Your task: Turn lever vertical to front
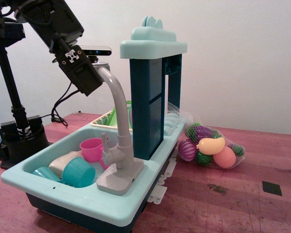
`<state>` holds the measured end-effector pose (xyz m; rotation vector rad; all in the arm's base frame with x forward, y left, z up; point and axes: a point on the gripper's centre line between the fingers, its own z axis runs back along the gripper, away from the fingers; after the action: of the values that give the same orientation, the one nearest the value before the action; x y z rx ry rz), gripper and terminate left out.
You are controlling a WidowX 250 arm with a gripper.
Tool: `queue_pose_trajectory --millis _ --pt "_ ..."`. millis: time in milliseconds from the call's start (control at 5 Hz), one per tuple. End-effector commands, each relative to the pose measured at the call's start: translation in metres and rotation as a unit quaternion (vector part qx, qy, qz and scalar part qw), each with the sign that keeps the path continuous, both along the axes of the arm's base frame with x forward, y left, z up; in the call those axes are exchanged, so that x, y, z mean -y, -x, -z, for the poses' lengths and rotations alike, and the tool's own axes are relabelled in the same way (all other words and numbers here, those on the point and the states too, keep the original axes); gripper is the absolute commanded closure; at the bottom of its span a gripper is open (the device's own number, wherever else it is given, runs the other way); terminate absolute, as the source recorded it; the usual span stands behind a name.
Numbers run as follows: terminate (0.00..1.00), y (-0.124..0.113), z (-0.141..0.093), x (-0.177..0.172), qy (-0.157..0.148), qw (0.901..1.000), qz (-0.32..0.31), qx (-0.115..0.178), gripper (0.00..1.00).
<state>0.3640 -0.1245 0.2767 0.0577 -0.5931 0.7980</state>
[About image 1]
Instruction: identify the orange toy egg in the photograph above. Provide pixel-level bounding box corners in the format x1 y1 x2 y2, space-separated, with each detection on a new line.
213 147 236 168

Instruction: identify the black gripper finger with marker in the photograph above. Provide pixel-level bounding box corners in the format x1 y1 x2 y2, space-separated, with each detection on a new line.
52 43 102 96

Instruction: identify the pink toy bowl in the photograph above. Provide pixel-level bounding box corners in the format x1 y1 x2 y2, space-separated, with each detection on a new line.
99 158 109 170

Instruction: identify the black tape square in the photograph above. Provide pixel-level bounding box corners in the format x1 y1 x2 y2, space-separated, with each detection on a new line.
262 181 282 196

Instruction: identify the yellow toy mango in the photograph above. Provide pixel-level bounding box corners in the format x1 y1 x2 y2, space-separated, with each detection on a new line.
196 137 226 155

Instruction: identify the light blue toy cup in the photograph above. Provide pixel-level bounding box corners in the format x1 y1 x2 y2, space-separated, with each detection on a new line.
32 166 62 183

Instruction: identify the green toy plate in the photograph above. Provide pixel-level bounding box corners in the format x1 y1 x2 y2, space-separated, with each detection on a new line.
106 100 132 129

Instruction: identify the teal toy sink basin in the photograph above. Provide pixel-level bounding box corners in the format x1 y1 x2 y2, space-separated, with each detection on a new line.
1 118 185 233

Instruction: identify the dark teal shelf tower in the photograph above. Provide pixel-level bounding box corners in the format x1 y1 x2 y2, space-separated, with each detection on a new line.
120 16 187 160

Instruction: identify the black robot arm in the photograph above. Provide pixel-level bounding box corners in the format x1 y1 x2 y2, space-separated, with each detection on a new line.
0 0 102 101

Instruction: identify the teal toy pot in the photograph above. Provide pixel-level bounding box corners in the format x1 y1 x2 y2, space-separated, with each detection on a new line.
62 157 96 188

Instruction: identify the cream toy dish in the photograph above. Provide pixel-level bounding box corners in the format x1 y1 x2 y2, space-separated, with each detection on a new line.
48 151 82 179

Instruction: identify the mesh bag of toy food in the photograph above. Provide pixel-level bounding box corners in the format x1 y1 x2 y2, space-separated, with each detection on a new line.
164 103 245 169

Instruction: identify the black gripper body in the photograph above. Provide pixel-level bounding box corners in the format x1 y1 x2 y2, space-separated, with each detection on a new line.
16 0 84 52

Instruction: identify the grey toy faucet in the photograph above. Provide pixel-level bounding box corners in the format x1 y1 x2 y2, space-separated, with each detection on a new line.
96 67 144 196

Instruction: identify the pink toy cup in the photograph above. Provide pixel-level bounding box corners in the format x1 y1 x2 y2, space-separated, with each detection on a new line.
80 138 103 162

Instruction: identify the grey depth camera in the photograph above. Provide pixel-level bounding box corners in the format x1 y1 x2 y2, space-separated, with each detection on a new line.
80 45 112 56

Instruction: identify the black camera stand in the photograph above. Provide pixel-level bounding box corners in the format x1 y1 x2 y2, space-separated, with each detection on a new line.
0 46 50 169

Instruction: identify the black cable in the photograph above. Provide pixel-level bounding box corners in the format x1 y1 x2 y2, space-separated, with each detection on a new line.
41 81 81 128

